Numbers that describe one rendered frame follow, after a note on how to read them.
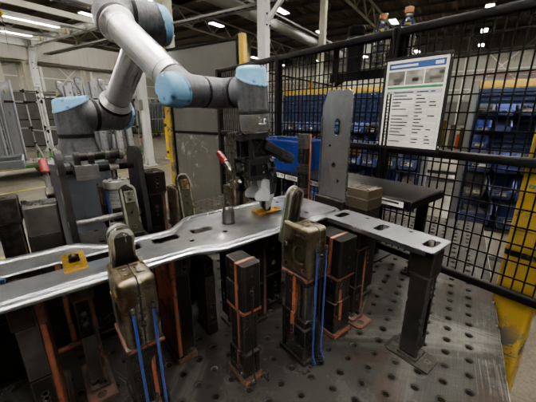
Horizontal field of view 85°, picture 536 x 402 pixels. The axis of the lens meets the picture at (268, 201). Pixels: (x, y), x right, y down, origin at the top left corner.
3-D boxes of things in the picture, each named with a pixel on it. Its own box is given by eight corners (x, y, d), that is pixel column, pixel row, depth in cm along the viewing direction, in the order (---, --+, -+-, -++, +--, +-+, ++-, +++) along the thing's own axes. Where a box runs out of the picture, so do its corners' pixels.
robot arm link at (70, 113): (51, 133, 108) (43, 94, 104) (90, 132, 118) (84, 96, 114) (64, 135, 101) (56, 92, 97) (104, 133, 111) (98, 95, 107)
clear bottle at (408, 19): (406, 66, 105) (414, 2, 100) (389, 68, 110) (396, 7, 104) (415, 68, 109) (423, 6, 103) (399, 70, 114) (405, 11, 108)
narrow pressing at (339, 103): (344, 201, 94) (352, 88, 84) (317, 194, 103) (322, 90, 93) (345, 201, 94) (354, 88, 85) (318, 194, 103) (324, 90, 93)
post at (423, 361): (427, 375, 67) (449, 261, 59) (382, 346, 75) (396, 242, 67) (439, 360, 71) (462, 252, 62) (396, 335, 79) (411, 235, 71)
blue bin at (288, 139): (302, 173, 122) (303, 141, 119) (253, 164, 143) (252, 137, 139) (325, 168, 133) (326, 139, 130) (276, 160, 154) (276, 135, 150)
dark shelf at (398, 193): (409, 211, 84) (411, 202, 83) (238, 167, 152) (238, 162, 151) (442, 199, 97) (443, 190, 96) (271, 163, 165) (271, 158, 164)
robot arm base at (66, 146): (49, 161, 109) (43, 133, 107) (91, 155, 122) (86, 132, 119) (68, 164, 102) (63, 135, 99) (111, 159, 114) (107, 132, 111)
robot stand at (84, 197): (59, 258, 120) (37, 161, 109) (108, 241, 137) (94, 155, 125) (85, 273, 109) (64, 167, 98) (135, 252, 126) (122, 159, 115)
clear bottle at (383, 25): (380, 69, 113) (387, 10, 107) (366, 71, 118) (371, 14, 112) (390, 71, 117) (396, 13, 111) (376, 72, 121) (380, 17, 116)
